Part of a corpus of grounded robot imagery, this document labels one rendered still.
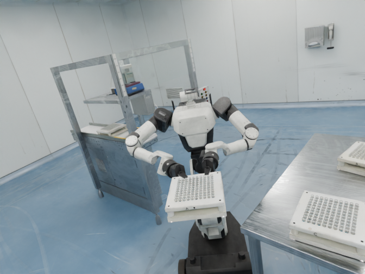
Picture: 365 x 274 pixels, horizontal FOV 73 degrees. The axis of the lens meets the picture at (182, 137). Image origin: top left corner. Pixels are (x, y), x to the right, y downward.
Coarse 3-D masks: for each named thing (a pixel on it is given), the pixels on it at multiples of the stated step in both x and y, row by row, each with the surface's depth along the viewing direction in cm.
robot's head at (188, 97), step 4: (180, 92) 157; (184, 92) 156; (180, 96) 155; (184, 96) 155; (188, 96) 156; (192, 96) 155; (184, 100) 156; (188, 100) 157; (188, 104) 158; (192, 104) 157
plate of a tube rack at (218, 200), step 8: (192, 176) 120; (216, 176) 115; (176, 184) 116; (216, 184) 109; (168, 192) 111; (216, 192) 103; (168, 200) 105; (192, 200) 102; (200, 200) 101; (208, 200) 100; (216, 200) 99; (168, 208) 100; (176, 208) 100; (184, 208) 99; (192, 208) 99; (200, 208) 99
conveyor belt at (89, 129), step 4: (84, 128) 321; (88, 128) 318; (92, 128) 313; (96, 128) 310; (100, 128) 305; (88, 132) 300; (92, 132) 296; (96, 132) 293; (124, 132) 271; (128, 132) 268; (116, 136) 262; (120, 136) 259; (124, 136) 256; (152, 136) 243; (156, 136) 247; (116, 140) 252; (148, 140) 239
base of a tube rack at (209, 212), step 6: (186, 210) 104; (192, 210) 103; (198, 210) 102; (204, 210) 101; (210, 210) 101; (216, 210) 100; (174, 216) 102; (180, 216) 101; (186, 216) 101; (192, 216) 101; (198, 216) 100; (204, 216) 100; (210, 216) 100; (216, 216) 100
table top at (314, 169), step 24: (312, 144) 165; (336, 144) 159; (288, 168) 144; (312, 168) 139; (336, 168) 135; (288, 192) 123; (336, 192) 117; (360, 192) 114; (264, 216) 111; (288, 216) 108; (264, 240) 102; (288, 240) 97; (336, 264) 84; (360, 264) 82
